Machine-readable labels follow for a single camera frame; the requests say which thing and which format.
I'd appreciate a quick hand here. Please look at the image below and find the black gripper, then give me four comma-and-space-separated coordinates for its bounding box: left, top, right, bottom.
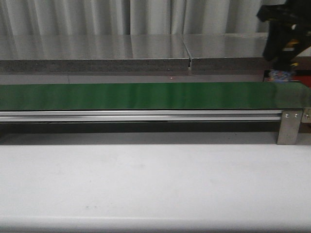
257, 0, 311, 69

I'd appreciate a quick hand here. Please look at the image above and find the yellow mushroom push button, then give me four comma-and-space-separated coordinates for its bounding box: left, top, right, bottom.
267, 47, 298, 83

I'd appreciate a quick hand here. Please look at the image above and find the red bin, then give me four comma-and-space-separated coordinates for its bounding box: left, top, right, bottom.
267, 74, 311, 87

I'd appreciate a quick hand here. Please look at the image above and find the green conveyor belt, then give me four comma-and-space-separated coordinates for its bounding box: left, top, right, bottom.
0, 82, 311, 111

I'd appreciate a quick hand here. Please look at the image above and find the right stainless steel table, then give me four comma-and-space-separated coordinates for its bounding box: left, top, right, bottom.
183, 31, 311, 72

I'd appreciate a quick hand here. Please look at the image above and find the stainless steel table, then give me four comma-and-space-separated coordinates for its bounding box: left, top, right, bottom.
0, 35, 190, 73
183, 31, 311, 72

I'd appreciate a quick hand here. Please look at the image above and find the left stainless steel table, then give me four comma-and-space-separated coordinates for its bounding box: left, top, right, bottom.
0, 35, 190, 73

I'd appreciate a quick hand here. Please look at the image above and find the grey pleated curtain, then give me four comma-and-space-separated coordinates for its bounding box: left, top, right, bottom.
0, 0, 276, 35

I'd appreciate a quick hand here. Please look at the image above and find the small steel end bracket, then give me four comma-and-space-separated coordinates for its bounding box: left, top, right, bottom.
301, 108, 311, 124

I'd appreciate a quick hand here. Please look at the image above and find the steel conveyor support bracket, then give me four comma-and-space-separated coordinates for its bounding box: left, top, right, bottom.
276, 110, 303, 145

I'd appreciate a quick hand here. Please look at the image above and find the aluminium conveyor side rail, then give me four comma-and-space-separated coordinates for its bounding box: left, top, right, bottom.
0, 109, 282, 123

